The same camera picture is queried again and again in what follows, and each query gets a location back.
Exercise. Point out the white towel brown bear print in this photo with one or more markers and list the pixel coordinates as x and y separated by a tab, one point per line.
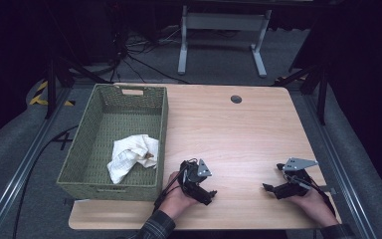
129	152

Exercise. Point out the aluminium floor rail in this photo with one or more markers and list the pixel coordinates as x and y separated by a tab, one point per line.
344	179
16	179

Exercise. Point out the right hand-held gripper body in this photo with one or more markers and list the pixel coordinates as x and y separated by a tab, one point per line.
295	187

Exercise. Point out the person's right hand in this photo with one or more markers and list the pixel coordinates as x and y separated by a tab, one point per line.
318	207

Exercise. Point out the black metal stand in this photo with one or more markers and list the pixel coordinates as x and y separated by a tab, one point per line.
321	96
50	89

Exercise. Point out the white metal desk frame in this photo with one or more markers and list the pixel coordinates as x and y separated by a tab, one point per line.
225	21

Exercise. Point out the grey round table grommet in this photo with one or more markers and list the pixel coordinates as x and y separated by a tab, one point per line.
236	99

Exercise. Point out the person's left hand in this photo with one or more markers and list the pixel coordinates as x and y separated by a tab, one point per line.
175	202

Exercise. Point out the green woven basket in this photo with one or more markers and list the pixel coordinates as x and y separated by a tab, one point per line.
129	116

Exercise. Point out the yellow black floor tape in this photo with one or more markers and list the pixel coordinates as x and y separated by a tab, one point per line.
39	99

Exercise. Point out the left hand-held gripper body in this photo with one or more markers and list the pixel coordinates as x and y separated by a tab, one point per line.
192	181

